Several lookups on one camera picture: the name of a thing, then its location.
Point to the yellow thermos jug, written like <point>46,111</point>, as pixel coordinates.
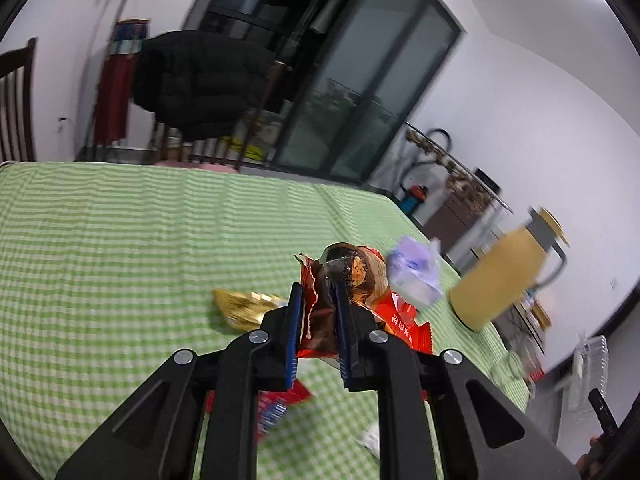
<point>495,275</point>

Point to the gold foil wrapper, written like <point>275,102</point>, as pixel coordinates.
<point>240,307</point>

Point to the green checkered tablecloth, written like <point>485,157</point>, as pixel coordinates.
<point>150,260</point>

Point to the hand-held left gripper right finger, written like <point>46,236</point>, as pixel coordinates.
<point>345,340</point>

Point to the sliding glass door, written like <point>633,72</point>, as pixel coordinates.
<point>380,85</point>

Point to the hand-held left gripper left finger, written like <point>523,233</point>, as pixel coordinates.
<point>295,330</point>

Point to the red blue snack wrapper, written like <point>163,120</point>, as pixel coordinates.
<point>275,407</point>

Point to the metal rack with dried food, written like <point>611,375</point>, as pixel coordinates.
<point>450,160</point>

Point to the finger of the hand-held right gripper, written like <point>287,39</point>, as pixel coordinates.
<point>602,410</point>

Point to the blue bottle with red cap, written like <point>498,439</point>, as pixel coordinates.
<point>412,202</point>

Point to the clear plastic clamshell container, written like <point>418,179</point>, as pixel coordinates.
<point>590,370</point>

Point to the dark wooden chair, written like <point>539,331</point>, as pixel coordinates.
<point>278,71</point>
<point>20,90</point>

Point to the black puffer jacket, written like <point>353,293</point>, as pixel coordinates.
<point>200,80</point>

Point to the red cloth with striped band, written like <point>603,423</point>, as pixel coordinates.
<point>112,100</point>

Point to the brown cabinet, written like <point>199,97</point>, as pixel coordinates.
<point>450,215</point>

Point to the yellow plastic bag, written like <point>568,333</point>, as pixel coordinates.
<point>250,150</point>

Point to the purple white tissue pack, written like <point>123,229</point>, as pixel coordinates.
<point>415,270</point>

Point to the crumpled white tissue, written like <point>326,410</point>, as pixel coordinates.
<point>372,442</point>

